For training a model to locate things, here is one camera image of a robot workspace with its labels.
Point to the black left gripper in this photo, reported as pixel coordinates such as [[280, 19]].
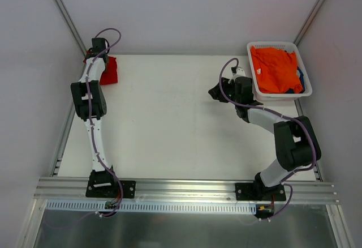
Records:
[[92, 51]]

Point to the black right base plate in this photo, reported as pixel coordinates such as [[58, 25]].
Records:
[[252, 192]]

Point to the blue t shirt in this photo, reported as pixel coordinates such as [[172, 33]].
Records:
[[300, 75]]

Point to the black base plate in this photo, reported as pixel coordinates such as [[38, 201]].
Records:
[[252, 192], [111, 190]]

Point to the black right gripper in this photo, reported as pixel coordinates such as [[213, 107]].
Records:
[[224, 94]]

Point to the orange t shirt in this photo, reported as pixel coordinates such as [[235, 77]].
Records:
[[275, 70]]

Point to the aluminium frame post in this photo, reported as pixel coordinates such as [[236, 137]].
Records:
[[70, 25], [309, 21]]

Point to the white plastic laundry basket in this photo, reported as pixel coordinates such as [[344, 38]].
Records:
[[289, 47]]

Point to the aluminium mounting rail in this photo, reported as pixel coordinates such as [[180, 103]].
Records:
[[174, 190]]

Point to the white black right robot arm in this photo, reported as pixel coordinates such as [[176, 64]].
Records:
[[296, 145]]

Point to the aluminium frame post right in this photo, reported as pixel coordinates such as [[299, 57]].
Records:
[[309, 21]]

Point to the aluminium frame post left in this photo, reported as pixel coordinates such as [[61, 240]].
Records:
[[70, 25]]

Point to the white slotted cable duct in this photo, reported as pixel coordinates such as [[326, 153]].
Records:
[[153, 207]]

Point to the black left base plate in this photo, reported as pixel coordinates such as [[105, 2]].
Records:
[[111, 190]]

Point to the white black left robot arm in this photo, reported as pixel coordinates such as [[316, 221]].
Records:
[[90, 107]]

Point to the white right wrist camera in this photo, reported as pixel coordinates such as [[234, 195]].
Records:
[[237, 72]]

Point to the red polo shirt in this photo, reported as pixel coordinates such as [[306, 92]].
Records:
[[111, 72]]

